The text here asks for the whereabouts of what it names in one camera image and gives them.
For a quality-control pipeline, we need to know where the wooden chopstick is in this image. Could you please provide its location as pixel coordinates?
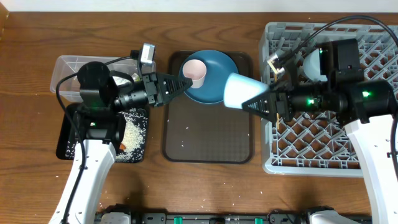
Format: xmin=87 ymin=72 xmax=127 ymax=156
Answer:
xmin=267 ymin=60 xmax=279 ymax=82
xmin=276 ymin=113 xmax=279 ymax=131

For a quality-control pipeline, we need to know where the yellow green snack wrapper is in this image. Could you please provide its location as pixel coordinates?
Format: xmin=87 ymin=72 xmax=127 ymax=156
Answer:
xmin=132 ymin=73 xmax=141 ymax=82

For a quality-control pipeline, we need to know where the light blue cup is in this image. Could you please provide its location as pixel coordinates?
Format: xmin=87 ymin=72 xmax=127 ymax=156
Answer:
xmin=223 ymin=73 xmax=269 ymax=109

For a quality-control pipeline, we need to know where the pink cup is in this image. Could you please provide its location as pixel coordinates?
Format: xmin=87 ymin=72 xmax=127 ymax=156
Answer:
xmin=182 ymin=59 xmax=207 ymax=89

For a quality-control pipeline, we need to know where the pile of white rice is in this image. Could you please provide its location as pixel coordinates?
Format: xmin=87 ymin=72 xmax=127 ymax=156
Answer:
xmin=57 ymin=110 xmax=148 ymax=164

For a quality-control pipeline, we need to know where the light blue bowl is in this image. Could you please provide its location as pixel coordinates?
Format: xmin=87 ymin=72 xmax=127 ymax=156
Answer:
xmin=303 ymin=49 xmax=327 ymax=82

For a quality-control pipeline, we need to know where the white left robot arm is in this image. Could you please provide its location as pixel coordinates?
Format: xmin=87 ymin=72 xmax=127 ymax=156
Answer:
xmin=50 ymin=62 xmax=193 ymax=223

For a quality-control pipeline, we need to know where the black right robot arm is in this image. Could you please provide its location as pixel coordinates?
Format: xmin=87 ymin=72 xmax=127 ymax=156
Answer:
xmin=242 ymin=80 xmax=397 ymax=223

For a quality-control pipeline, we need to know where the grey dishwasher rack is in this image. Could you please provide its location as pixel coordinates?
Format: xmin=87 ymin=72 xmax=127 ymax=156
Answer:
xmin=259 ymin=22 xmax=397 ymax=177

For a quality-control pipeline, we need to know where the brown serving tray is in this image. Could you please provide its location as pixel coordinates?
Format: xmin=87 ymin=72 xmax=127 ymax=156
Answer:
xmin=162 ymin=50 xmax=254 ymax=164

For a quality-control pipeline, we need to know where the dark blue plate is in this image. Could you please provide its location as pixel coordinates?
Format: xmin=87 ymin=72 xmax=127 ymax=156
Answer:
xmin=179 ymin=50 xmax=238 ymax=105

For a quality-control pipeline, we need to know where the black plastic tray bin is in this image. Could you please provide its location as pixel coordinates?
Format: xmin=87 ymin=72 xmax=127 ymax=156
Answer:
xmin=56 ymin=108 xmax=149 ymax=163

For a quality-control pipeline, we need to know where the clear plastic bin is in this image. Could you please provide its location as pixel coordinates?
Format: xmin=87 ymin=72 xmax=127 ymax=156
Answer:
xmin=50 ymin=55 xmax=138 ymax=103

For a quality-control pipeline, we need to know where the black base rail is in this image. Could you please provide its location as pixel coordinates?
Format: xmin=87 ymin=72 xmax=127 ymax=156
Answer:
xmin=93 ymin=204 xmax=309 ymax=224

